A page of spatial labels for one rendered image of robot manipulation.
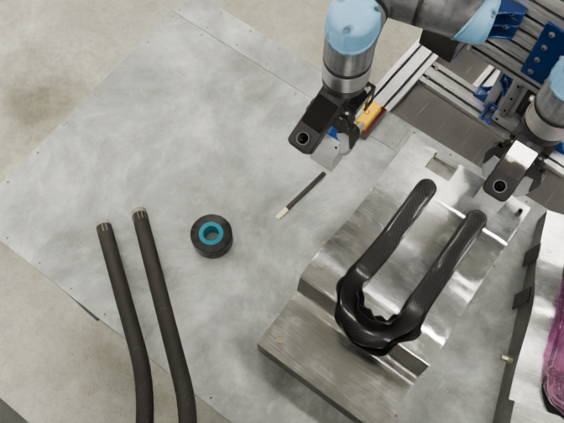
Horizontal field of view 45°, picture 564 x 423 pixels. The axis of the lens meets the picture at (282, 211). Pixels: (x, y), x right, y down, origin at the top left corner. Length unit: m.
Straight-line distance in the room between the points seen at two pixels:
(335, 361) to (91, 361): 1.10
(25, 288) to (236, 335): 1.12
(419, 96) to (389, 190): 0.95
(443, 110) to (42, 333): 1.41
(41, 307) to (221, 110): 1.03
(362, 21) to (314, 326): 0.55
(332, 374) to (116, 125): 0.69
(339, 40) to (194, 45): 0.65
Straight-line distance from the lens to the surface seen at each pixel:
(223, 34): 1.59
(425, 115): 2.20
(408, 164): 1.34
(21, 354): 2.24
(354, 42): 0.98
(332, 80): 1.06
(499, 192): 1.16
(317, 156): 1.28
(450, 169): 1.38
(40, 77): 2.63
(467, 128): 2.21
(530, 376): 1.28
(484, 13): 1.04
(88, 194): 1.44
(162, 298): 1.25
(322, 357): 1.23
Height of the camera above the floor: 2.06
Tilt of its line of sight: 67 degrees down
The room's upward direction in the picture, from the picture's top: straight up
